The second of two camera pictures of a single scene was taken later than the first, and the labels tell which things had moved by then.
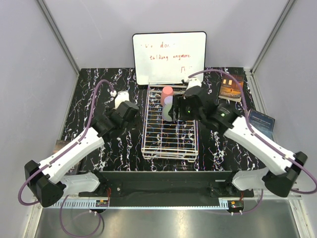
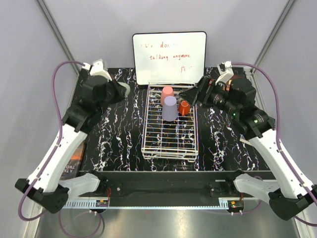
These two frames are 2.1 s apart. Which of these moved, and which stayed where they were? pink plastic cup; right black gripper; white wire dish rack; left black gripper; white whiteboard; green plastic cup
Moved: left black gripper; green plastic cup; right black gripper
Stayed: white whiteboard; pink plastic cup; white wire dish rack
